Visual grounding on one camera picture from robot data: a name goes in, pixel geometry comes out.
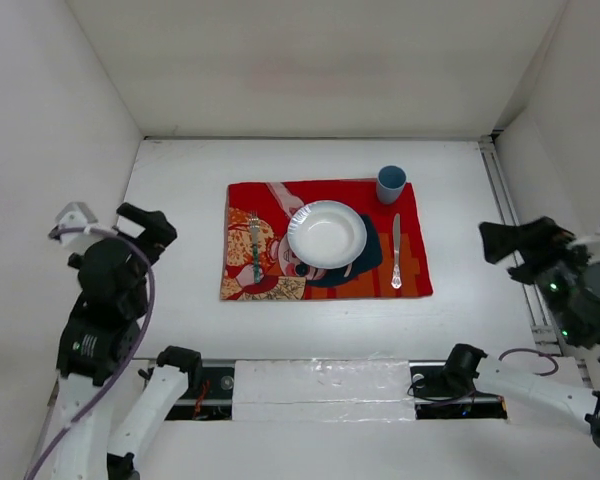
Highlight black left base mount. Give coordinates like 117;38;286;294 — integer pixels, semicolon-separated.
166;360;235;421

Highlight silver fork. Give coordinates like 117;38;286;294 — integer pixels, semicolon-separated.
248;211;262;284

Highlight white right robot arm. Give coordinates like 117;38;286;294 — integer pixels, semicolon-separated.
442;217;600;449

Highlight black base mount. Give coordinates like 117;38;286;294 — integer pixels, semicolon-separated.
407;362;508;420
166;360;235;421

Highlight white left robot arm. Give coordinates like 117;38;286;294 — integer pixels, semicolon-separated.
41;202;203;479

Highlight aluminium rail on right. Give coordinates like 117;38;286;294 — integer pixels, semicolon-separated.
478;135;563;356

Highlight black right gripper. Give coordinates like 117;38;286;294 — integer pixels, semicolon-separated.
476;211;598;341

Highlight red patterned cloth placemat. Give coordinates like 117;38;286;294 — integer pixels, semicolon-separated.
220;179;433;301

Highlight silver table knife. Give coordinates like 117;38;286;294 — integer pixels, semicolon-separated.
391;213;402;290

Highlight white blue-rimmed plate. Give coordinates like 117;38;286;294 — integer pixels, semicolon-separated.
286;200;367;270

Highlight blue cup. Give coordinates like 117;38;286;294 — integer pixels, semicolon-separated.
376;165;407;205

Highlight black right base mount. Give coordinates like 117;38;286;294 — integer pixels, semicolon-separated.
407;362;508;420

